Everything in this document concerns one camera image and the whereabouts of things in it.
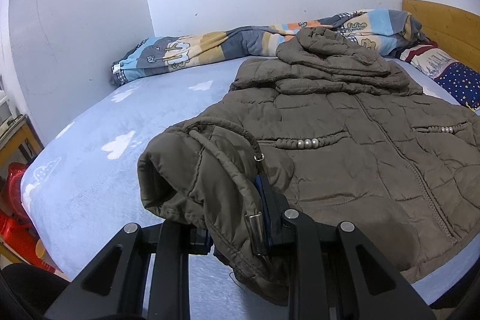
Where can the olive brown padded jacket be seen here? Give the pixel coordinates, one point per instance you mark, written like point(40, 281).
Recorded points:
point(356, 155)

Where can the star and stripe print pillow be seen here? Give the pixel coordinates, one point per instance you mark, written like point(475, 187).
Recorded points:
point(446, 69)

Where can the yellow wooden table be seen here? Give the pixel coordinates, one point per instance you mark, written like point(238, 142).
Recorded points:
point(18, 138)

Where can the red plastic stool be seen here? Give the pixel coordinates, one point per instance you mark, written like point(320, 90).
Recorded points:
point(15, 226)

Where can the patterned blue orange quilt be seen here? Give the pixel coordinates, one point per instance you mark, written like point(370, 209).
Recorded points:
point(210, 46)

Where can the light blue cloud-print bed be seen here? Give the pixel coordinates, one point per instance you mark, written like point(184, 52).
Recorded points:
point(93, 173)

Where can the white pipe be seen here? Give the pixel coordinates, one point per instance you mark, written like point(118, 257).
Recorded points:
point(4, 97)

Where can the dark cloth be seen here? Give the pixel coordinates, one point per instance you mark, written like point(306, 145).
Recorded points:
point(30, 284)

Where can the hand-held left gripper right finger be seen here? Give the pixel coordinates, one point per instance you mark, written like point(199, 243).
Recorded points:
point(267, 217)

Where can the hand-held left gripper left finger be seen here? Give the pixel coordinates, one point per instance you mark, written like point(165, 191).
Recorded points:
point(198, 242)

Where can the wooden headboard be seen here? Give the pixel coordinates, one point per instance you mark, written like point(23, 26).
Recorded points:
point(442, 24)

